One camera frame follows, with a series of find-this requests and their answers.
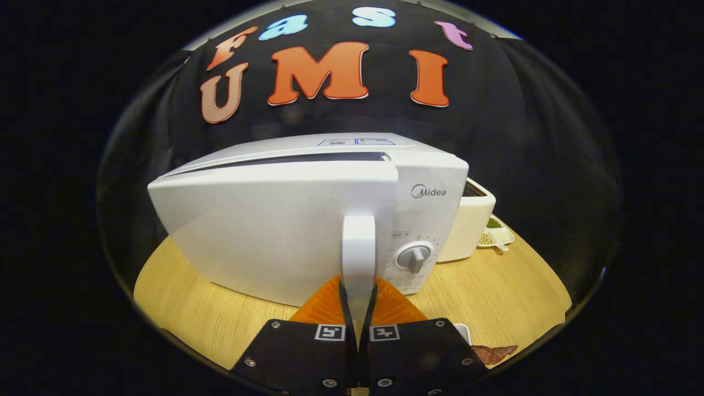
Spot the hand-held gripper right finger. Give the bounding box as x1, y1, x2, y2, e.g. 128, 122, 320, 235
359, 277, 489, 396

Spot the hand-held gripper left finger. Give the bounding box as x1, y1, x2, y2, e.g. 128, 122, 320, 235
231, 275, 361, 396

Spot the brown cooked meat piece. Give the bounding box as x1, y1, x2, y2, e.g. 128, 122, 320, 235
472, 345, 519, 366

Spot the white microwave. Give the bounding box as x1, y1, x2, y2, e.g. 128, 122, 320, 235
147, 132, 470, 307

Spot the white toaster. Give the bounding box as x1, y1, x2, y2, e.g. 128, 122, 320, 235
437, 177, 497, 263

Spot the white divided dish of beans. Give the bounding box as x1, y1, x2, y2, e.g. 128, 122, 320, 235
477, 216, 515, 252

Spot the black backdrop cloth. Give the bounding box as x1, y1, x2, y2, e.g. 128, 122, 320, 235
98, 0, 622, 309

